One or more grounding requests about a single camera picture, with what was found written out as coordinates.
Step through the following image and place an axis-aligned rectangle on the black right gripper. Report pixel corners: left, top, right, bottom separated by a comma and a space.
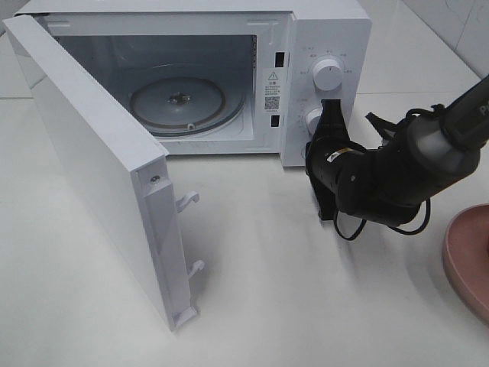
306, 99, 366, 221

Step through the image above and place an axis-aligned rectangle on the pink round plate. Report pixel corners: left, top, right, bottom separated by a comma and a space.
442, 204, 488, 323

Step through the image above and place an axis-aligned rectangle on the white microwave door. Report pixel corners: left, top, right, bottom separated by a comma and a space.
5, 15, 204, 330

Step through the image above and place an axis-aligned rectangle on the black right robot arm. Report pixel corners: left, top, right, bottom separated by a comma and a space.
306, 78, 488, 227

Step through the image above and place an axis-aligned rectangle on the lower white timer knob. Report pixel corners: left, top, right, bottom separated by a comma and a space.
306, 108, 322, 136

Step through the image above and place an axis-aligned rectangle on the upper white power knob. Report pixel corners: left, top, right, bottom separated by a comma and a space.
312, 56, 344, 91

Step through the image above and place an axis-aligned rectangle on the white microwave oven body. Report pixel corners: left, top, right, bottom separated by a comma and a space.
11, 1, 371, 167

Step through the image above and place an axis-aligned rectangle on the glass microwave turntable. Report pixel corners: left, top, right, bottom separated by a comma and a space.
129, 76, 245, 137

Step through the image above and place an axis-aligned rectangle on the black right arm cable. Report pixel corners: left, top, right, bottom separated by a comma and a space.
332, 106, 446, 242

